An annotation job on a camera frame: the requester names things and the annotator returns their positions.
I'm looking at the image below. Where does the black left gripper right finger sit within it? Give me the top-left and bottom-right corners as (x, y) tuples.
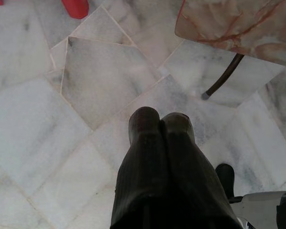
(160, 112), (242, 229)

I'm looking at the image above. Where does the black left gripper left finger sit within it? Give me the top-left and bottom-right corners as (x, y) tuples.
(111, 106), (167, 229)

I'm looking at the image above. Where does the dark curved table leg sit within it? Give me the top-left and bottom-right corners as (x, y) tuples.
(201, 53), (244, 101)

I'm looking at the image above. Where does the pink marble table top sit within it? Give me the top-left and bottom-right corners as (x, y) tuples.
(174, 0), (286, 70)

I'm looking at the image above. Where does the red plastic stool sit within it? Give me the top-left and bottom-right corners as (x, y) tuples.
(0, 0), (90, 20)

